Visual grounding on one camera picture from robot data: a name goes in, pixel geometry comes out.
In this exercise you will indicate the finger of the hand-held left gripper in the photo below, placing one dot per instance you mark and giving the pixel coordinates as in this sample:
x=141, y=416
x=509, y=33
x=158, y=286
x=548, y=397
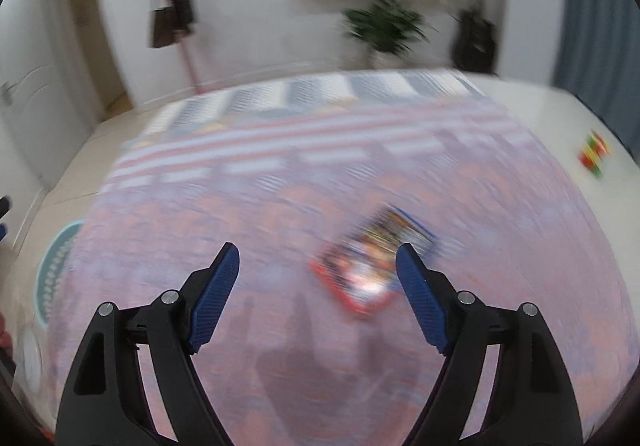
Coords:
x=3, y=206

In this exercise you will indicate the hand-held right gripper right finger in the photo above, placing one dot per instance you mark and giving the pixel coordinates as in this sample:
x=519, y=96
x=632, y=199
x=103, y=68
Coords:
x=422, y=296

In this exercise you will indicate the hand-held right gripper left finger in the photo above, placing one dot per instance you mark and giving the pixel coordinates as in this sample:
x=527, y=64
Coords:
x=215, y=296

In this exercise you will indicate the colourful red-edged snack packet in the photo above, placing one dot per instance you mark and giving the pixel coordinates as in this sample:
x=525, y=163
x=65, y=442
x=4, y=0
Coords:
x=360, y=266

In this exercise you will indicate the light blue plastic basket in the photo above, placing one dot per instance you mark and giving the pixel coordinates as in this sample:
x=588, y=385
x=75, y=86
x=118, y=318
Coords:
x=52, y=266

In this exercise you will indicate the white door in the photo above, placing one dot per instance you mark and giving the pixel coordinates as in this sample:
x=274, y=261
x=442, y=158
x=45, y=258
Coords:
x=30, y=100

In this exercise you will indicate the pink patterned blanket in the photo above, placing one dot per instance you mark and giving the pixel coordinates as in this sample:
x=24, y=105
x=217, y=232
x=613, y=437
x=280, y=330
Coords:
x=300, y=175

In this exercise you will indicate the colourful puzzle cube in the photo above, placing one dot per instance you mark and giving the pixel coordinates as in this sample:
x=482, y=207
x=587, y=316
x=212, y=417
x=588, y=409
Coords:
x=595, y=153

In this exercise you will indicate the brown hanging bag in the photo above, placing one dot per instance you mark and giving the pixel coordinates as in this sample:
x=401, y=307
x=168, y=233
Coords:
x=161, y=28

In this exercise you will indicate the pink coat rack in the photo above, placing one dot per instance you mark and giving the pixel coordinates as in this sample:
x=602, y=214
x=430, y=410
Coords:
x=187, y=55

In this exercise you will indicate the black backpack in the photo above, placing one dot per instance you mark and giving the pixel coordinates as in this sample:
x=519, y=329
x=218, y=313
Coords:
x=475, y=40

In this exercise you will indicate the black hanging bag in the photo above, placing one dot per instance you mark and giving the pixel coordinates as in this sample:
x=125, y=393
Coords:
x=183, y=13

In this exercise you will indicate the green potted plant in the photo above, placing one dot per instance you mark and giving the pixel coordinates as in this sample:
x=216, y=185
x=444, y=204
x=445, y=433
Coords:
x=385, y=25

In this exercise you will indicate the grey blue curtain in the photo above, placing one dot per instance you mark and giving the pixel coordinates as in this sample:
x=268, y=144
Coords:
x=595, y=25

